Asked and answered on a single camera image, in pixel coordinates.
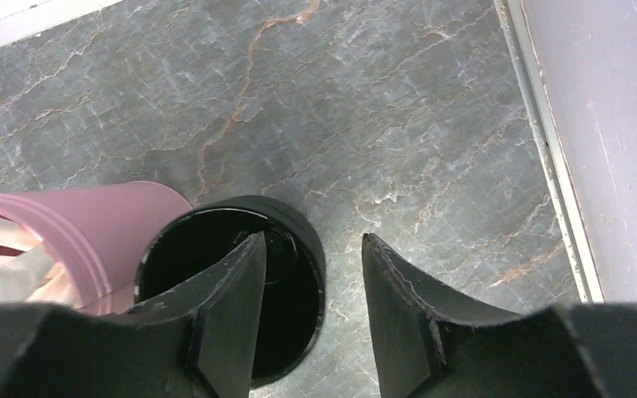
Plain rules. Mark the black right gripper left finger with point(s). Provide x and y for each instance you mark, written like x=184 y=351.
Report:
x=196 y=339

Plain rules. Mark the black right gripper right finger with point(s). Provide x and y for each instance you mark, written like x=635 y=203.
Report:
x=430 y=340

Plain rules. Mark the black paper coffee cup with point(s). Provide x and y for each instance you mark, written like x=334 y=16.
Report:
x=293 y=305

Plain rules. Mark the pink stirrer holder cup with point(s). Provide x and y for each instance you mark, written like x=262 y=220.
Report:
x=98 y=234

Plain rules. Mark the white wrapped stirrer sticks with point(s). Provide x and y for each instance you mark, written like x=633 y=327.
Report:
x=28 y=273

